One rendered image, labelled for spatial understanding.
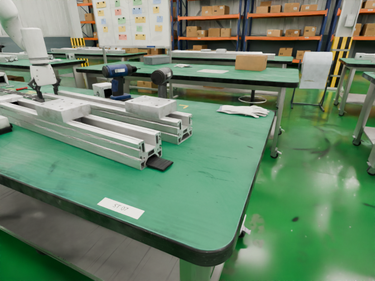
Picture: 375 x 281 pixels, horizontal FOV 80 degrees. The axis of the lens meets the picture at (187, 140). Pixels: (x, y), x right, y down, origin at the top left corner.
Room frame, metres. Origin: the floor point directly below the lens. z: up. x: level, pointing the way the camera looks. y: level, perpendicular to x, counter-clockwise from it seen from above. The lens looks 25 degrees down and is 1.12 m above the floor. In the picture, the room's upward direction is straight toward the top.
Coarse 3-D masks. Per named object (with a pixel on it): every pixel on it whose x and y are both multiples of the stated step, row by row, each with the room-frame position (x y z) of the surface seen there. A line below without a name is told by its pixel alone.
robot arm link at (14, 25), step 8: (0, 0) 1.07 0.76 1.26; (8, 0) 1.10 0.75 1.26; (0, 8) 1.07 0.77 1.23; (8, 8) 1.09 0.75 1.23; (16, 8) 1.12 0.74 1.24; (0, 16) 1.08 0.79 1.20; (8, 16) 1.09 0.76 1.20; (16, 16) 1.11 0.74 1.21; (8, 24) 1.13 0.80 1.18; (16, 24) 1.18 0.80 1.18; (8, 32) 1.16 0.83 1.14; (16, 32) 1.19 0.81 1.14; (16, 40) 1.19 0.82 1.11
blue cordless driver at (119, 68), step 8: (120, 64) 1.16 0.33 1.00; (128, 64) 1.19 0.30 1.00; (104, 72) 1.10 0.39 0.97; (112, 72) 1.11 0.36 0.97; (120, 72) 1.13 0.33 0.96; (128, 72) 1.17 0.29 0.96; (112, 80) 1.13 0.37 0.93; (120, 80) 1.14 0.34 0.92; (112, 88) 1.12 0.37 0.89; (120, 88) 1.14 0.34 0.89; (112, 96) 1.13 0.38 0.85; (120, 96) 1.12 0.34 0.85; (128, 96) 1.15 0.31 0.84
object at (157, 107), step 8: (144, 96) 0.88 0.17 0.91; (128, 104) 0.80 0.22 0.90; (136, 104) 0.78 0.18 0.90; (144, 104) 0.77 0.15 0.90; (152, 104) 0.77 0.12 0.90; (160, 104) 0.77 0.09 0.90; (168, 104) 0.77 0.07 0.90; (176, 104) 0.82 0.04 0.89; (128, 112) 0.80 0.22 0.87; (136, 112) 0.78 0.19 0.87; (144, 112) 0.76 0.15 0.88; (152, 112) 0.74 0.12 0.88; (160, 112) 0.73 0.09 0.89; (168, 112) 0.77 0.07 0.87
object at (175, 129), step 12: (48, 96) 1.09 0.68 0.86; (60, 96) 1.05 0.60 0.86; (72, 96) 1.11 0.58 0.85; (84, 96) 1.06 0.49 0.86; (96, 108) 0.90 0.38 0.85; (108, 108) 0.86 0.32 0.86; (120, 108) 0.85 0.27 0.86; (120, 120) 0.83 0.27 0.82; (132, 120) 0.80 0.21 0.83; (144, 120) 0.77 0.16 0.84; (156, 120) 0.74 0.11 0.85; (168, 120) 0.71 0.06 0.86; (180, 120) 0.71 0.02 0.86; (168, 132) 0.73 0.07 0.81; (180, 132) 0.71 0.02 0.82
